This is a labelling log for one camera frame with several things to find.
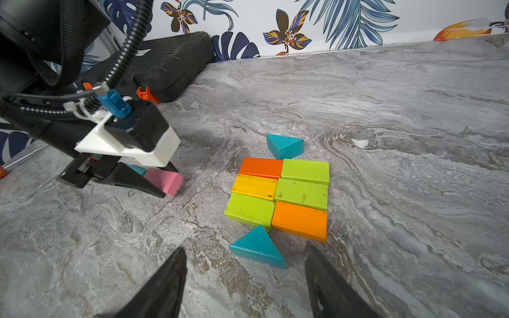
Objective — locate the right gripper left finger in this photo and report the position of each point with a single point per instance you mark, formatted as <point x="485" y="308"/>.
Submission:
<point x="162" y="295"/>

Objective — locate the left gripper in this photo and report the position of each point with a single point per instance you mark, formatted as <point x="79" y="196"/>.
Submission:
<point x="108" y="171"/>

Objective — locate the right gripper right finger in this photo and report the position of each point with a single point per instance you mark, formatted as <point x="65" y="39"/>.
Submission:
<point x="330" y="294"/>

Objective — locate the pink block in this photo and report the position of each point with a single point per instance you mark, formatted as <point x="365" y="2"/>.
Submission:
<point x="168" y="182"/>

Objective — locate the orange block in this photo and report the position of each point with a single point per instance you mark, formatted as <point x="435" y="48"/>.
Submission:
<point x="260" y="167"/>
<point x="299" y="220"/>

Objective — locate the small teal block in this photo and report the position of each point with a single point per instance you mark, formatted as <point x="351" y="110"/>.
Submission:
<point x="256" y="245"/>

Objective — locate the lime green block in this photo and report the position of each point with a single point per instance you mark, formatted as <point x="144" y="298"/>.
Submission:
<point x="306" y="194"/>
<point x="250" y="210"/>

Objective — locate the yellow block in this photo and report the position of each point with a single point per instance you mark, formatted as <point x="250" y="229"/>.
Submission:
<point x="262" y="188"/>

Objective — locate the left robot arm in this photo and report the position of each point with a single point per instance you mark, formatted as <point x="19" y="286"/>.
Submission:
<point x="42" y="50"/>

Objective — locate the black tool case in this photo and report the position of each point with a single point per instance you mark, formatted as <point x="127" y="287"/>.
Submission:
<point x="166" y="66"/>

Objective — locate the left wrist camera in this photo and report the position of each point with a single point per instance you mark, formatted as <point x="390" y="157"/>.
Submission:
<point x="130" y="128"/>

